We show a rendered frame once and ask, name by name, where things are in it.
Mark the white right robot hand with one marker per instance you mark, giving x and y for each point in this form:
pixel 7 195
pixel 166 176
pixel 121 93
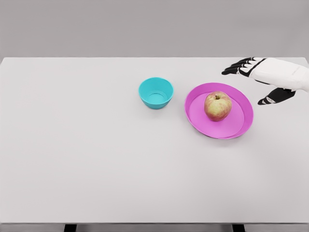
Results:
pixel 270 72

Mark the red-yellow apple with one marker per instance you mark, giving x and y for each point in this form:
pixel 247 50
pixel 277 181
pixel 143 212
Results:
pixel 217 105

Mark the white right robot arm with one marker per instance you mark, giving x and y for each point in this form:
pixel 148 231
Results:
pixel 303 78

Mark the pink plate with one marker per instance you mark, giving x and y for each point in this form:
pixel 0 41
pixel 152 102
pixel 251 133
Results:
pixel 231 125

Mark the blue bowl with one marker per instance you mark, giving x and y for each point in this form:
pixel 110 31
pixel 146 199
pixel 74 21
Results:
pixel 156 93

